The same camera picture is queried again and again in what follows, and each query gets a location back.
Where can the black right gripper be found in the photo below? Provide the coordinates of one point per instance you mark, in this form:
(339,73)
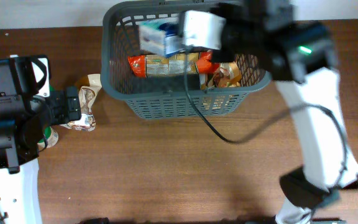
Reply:
(232,22)

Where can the orange spaghetti pack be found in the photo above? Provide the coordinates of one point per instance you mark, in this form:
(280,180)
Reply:
(148,66)

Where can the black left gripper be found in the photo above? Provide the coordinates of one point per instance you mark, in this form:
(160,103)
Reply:
(59,104)

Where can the beige brown snack pouch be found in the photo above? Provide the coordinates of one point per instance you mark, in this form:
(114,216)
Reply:
(88,88)

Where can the blue tissue pack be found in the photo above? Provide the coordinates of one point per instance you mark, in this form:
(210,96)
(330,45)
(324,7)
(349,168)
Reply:
(160,37)

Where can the green white cup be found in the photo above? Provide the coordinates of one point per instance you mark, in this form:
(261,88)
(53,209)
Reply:
(50,139)

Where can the beige coffee pouch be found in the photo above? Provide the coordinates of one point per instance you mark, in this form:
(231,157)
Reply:
(227,75)

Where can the grey plastic basket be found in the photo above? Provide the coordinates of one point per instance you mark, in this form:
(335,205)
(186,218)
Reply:
(159,98)

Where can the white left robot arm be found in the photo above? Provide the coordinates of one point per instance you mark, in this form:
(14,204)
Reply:
(27,107)

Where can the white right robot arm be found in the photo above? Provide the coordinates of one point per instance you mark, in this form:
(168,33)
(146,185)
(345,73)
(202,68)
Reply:
(301,59)

